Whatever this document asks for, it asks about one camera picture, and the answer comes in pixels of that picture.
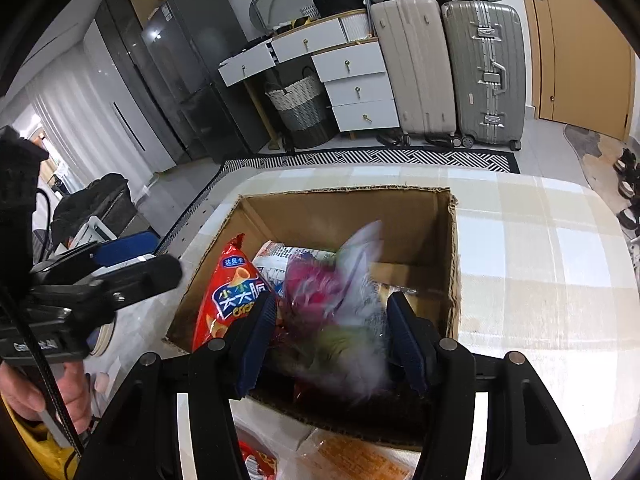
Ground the black round basket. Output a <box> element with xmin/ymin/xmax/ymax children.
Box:
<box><xmin>307</xmin><ymin>0</ymin><xmax>368</xmax><ymax>18</ymax></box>

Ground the grey floor mat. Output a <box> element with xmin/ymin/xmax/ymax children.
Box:
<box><xmin>562</xmin><ymin>122</ymin><xmax>640</xmax><ymax>211</ymax></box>

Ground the yellow-sleeved left forearm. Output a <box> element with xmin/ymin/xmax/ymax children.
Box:
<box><xmin>0</xmin><ymin>395</ymin><xmax>78</xmax><ymax>480</ymax></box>

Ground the white bin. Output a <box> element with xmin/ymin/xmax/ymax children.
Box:
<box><xmin>65</xmin><ymin>215</ymin><xmax>118</xmax><ymax>252</ymax></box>

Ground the person's left hand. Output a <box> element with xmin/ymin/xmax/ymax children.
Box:
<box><xmin>0</xmin><ymin>359</ymin><xmax>94</xmax><ymax>437</ymax></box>

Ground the red chips packet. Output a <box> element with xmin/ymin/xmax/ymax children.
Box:
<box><xmin>192</xmin><ymin>234</ymin><xmax>273</xmax><ymax>353</ymax></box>

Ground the red snack packet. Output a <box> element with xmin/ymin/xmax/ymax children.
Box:
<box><xmin>235</xmin><ymin>425</ymin><xmax>281</xmax><ymax>480</ymax></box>

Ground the orange bread packet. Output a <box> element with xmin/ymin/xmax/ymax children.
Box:
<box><xmin>300</xmin><ymin>427</ymin><xmax>421</xmax><ymax>480</ymax></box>

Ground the black bag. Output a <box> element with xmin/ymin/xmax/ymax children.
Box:
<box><xmin>50</xmin><ymin>172</ymin><xmax>136</xmax><ymax>246</ymax></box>

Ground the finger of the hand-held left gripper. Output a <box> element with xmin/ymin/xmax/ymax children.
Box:
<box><xmin>89</xmin><ymin>254</ymin><xmax>184</xmax><ymax>312</ymax></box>
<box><xmin>32</xmin><ymin>232</ymin><xmax>158</xmax><ymax>286</ymax></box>

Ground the purple snack packet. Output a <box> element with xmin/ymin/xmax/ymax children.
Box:
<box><xmin>272</xmin><ymin>220</ymin><xmax>396</xmax><ymax>406</ymax></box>

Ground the grey refrigerator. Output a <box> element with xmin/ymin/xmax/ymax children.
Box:
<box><xmin>141</xmin><ymin>0</ymin><xmax>273</xmax><ymax>163</ymax></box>

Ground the cardboard box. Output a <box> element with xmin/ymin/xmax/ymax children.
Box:
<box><xmin>162</xmin><ymin>186</ymin><xmax>461</xmax><ymax>453</ymax></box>

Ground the wooden door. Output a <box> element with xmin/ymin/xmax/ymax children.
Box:
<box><xmin>512</xmin><ymin>0</ymin><xmax>636</xmax><ymax>141</ymax></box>

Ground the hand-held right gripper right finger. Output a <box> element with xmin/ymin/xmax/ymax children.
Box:
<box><xmin>386</xmin><ymin>291</ymin><xmax>588</xmax><ymax>480</ymax></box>

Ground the black tall cabinet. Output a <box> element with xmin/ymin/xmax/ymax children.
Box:
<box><xmin>95</xmin><ymin>0</ymin><xmax>193</xmax><ymax>163</ymax></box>

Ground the woven basket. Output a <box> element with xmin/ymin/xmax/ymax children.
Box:
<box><xmin>265</xmin><ymin>67</ymin><xmax>338</xmax><ymax>150</ymax></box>

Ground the silver suitcase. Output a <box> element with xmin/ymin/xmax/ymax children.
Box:
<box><xmin>441</xmin><ymin>0</ymin><xmax>526</xmax><ymax>152</ymax></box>

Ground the black cable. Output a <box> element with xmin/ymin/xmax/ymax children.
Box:
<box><xmin>0</xmin><ymin>280</ymin><xmax>86</xmax><ymax>458</ymax></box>

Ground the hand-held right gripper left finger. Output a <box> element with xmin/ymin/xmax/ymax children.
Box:
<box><xmin>75</xmin><ymin>292</ymin><xmax>279</xmax><ymax>480</ymax></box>

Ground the black white sneaker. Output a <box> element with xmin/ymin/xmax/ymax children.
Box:
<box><xmin>614</xmin><ymin>147</ymin><xmax>640</xmax><ymax>176</ymax></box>
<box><xmin>617</xmin><ymin>174</ymin><xmax>640</xmax><ymax>201</ymax></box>

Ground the beige suitcase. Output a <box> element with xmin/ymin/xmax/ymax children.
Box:
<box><xmin>369</xmin><ymin>0</ymin><xmax>458</xmax><ymax>148</ymax></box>

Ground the plaid tablecloth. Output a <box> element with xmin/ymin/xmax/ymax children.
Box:
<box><xmin>85</xmin><ymin>162</ymin><xmax>638</xmax><ymax>480</ymax></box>

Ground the white curtain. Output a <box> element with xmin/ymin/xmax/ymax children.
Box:
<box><xmin>0</xmin><ymin>60</ymin><xmax>121</xmax><ymax>196</ymax></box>

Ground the white drawer unit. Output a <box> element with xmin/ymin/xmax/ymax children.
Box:
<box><xmin>218</xmin><ymin>10</ymin><xmax>401</xmax><ymax>151</ymax></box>

